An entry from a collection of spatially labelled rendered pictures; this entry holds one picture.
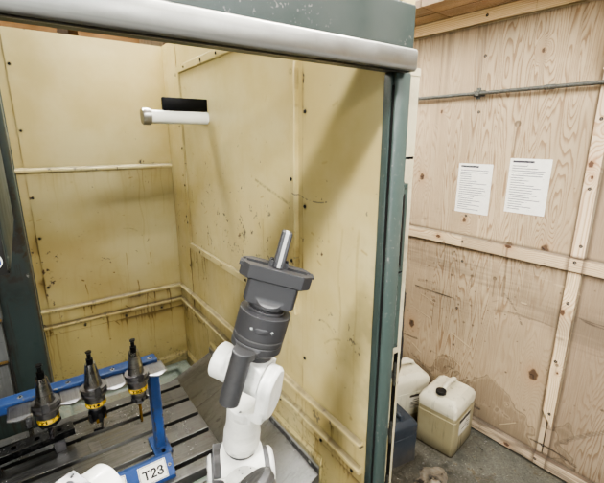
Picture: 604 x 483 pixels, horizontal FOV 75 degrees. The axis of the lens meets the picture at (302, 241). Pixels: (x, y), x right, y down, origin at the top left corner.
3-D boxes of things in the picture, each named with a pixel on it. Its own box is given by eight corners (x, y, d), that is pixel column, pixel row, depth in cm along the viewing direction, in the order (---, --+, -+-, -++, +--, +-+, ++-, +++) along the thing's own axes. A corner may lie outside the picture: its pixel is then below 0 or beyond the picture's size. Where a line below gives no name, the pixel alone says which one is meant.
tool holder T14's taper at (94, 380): (98, 378, 109) (95, 356, 107) (104, 384, 106) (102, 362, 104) (81, 385, 106) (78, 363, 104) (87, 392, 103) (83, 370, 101)
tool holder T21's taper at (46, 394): (56, 392, 103) (51, 370, 101) (55, 402, 99) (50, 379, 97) (34, 398, 101) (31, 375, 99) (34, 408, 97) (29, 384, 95)
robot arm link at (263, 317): (316, 284, 61) (295, 352, 64) (311, 267, 71) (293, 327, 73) (238, 264, 60) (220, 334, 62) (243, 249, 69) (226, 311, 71)
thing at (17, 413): (33, 418, 96) (33, 415, 96) (6, 426, 93) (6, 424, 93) (32, 402, 102) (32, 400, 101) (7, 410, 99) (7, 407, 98)
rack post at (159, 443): (173, 451, 125) (165, 370, 118) (156, 459, 122) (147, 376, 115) (164, 433, 133) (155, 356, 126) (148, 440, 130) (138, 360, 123)
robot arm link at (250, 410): (287, 359, 68) (278, 408, 75) (243, 340, 71) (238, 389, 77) (269, 387, 63) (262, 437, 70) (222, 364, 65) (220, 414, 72)
